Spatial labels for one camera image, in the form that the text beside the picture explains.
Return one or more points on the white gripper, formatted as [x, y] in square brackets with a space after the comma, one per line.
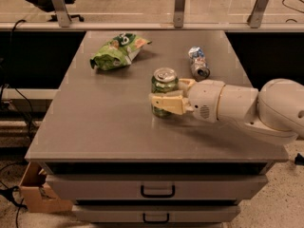
[205, 99]

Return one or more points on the green soda can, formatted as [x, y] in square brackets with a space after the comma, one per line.
[164, 80]

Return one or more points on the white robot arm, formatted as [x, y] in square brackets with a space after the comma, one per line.
[274, 114]

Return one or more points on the blue and white can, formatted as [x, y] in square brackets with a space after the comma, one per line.
[198, 64]

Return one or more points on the green chip bag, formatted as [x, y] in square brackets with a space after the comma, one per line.
[118, 52]

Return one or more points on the grey drawer cabinet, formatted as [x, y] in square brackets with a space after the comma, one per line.
[100, 142]

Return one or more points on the black object right floor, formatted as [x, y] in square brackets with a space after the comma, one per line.
[299, 159]

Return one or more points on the cardboard box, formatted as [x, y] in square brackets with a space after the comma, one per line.
[38, 195]

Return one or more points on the middle metal railing post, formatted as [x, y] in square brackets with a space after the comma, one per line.
[178, 17]

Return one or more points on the metal railing post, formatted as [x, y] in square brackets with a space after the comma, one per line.
[255, 18]
[178, 17]
[61, 12]

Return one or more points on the right metal railing post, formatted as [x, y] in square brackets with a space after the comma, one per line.
[255, 18]

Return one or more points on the upper drawer black handle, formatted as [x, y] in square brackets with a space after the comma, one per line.
[157, 192]

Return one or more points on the drawer black handle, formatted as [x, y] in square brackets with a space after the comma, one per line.
[155, 218]
[157, 192]

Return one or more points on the lower drawer black handle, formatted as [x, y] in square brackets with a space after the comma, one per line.
[155, 218]

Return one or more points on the left metal railing post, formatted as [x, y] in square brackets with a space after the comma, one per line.
[61, 12]

